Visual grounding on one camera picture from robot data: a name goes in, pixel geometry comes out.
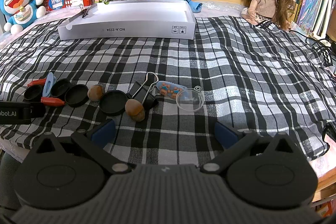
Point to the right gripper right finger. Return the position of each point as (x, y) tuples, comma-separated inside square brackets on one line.
[(236, 144)]

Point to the white cardboard box tray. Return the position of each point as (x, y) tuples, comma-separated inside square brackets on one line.
[(133, 19)]

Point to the black round lid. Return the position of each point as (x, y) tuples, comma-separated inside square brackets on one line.
[(112, 103), (33, 93), (77, 95), (60, 88)]

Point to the pink fleece blanket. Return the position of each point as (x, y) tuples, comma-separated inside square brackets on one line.
[(49, 17)]

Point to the black white plaid cloth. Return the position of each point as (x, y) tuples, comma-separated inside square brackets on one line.
[(254, 79)]

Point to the Doraemon plush toy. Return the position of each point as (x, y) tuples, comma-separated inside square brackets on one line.
[(22, 13)]

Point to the light blue plastic clip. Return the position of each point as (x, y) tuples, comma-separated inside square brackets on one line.
[(50, 81)]

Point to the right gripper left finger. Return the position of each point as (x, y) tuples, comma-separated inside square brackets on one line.
[(91, 144)]

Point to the small binder clip on box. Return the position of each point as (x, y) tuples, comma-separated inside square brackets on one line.
[(84, 10)]

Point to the large black binder clip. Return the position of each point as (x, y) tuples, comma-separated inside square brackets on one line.
[(143, 92)]

